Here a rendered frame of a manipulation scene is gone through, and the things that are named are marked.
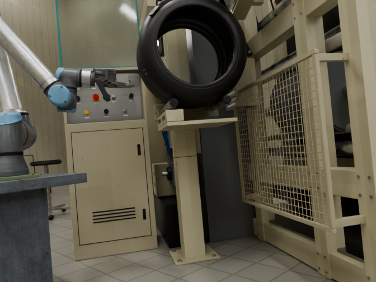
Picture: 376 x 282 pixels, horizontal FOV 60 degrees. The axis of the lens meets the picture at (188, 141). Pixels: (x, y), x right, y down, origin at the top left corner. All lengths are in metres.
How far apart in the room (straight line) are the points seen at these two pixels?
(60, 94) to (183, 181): 0.89
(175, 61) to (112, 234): 1.21
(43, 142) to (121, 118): 8.50
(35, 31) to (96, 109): 9.22
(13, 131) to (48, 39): 10.06
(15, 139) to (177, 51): 1.07
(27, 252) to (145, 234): 1.01
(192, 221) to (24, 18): 10.10
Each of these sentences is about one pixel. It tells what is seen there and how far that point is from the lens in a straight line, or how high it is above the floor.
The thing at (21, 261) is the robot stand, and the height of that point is 0.28.
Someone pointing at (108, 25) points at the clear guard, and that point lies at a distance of 2.48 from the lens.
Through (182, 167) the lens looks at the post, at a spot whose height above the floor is 0.56.
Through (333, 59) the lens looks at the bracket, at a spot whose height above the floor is 0.96.
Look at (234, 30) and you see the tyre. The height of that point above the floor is 1.25.
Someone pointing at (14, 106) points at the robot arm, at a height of 0.93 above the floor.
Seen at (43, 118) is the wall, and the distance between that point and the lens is 10.85.
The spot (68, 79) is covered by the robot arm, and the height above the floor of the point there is 1.05.
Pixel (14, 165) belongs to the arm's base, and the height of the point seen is 0.66.
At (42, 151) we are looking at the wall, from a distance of 10.73.
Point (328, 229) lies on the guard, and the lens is 1.39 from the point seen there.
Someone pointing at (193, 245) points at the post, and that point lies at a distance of 2.08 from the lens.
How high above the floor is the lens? 0.66
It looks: 2 degrees up
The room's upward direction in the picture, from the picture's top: 5 degrees counter-clockwise
